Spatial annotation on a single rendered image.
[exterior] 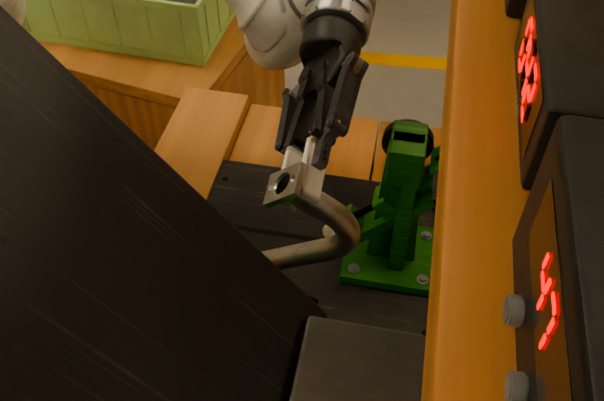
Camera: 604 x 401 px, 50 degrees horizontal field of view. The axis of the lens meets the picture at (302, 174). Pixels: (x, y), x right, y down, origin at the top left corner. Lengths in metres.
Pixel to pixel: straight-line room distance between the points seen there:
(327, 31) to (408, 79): 2.16
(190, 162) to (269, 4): 0.41
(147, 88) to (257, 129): 0.38
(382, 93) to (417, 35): 0.49
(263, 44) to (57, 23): 0.90
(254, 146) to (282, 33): 0.39
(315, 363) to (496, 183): 0.32
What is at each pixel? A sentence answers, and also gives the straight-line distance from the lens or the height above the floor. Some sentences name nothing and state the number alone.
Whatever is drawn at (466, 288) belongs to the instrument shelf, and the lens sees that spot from 0.28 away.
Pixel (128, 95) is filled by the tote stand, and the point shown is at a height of 0.75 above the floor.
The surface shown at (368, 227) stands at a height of 0.99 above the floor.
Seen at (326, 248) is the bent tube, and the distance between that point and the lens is 0.82.
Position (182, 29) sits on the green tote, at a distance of 1.62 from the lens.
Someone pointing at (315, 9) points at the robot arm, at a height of 1.34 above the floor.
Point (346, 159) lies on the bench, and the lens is 1.27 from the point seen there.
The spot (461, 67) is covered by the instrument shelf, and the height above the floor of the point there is 1.54.
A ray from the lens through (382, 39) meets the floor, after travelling 3.17.
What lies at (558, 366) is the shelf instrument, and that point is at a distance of 0.21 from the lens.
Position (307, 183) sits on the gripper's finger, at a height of 1.26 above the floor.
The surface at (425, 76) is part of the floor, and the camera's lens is 2.96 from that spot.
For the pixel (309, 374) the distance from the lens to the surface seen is 0.59.
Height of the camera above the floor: 1.77
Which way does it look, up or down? 46 degrees down
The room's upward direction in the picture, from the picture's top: straight up
